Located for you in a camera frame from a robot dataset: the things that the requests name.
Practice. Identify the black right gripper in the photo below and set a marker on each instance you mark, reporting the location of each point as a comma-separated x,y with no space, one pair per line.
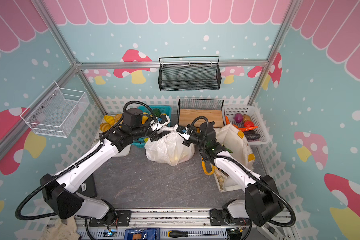
183,133

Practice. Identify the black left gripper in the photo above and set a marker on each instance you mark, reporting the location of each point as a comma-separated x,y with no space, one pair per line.
155,136

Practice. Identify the white canvas tote bag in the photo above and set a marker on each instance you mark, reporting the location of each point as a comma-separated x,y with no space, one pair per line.
234,141

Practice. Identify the white plastic grocery bag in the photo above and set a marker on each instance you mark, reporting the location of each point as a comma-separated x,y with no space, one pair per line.
169,149

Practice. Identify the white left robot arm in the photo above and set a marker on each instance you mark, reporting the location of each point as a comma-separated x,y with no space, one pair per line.
60,190

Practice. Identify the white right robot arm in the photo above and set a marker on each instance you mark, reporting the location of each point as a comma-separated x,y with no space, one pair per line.
263,203

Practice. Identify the teal plastic fruit basket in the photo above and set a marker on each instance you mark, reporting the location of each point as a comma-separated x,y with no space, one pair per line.
139,143

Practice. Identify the black mesh wooden shelf rack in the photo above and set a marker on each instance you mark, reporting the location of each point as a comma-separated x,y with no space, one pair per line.
212,109

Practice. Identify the green avocado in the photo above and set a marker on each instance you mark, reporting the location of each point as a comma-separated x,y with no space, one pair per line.
157,112

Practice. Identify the bread loaf pile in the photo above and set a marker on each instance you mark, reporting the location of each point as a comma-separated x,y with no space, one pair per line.
109,122

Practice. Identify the white bread tray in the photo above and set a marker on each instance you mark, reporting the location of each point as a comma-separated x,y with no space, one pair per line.
123,153

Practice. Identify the white plastic vegetable basket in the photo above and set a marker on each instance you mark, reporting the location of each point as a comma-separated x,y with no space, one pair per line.
231,110

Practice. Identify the purple onion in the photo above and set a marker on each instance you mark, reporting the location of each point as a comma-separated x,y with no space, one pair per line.
238,118

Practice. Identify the orange carrot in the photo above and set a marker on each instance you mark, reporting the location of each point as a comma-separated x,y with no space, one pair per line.
245,129

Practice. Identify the brown potato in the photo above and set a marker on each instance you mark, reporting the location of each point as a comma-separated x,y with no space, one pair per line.
246,118

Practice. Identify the red pepper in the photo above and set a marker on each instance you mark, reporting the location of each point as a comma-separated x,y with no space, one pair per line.
248,124

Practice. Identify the dark eggplant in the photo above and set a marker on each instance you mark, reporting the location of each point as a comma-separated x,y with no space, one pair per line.
252,137

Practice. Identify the black orange screwdriver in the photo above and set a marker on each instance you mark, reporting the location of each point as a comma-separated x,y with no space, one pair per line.
186,234

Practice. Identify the beige cloth rag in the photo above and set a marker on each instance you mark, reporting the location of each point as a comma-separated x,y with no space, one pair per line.
62,231

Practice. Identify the black wall mesh basket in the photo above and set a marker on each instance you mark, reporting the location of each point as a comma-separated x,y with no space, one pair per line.
197,73

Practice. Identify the white wall wire basket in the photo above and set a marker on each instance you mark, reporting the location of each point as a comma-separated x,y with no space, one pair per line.
56,112

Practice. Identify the blue box on rail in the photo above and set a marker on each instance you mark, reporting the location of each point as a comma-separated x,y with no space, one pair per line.
142,234

